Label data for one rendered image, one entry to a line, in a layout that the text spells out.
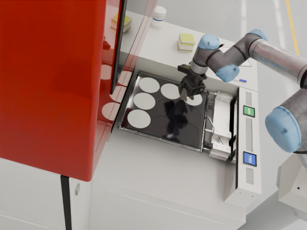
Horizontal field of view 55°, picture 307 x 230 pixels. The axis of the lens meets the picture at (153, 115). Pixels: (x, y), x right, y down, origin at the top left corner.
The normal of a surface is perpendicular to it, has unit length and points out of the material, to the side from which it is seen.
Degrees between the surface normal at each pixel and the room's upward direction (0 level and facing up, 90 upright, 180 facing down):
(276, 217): 90
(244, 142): 0
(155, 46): 0
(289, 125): 40
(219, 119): 0
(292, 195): 90
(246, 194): 90
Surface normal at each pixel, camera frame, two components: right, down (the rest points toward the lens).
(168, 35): 0.19, -0.62
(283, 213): -0.65, 0.51
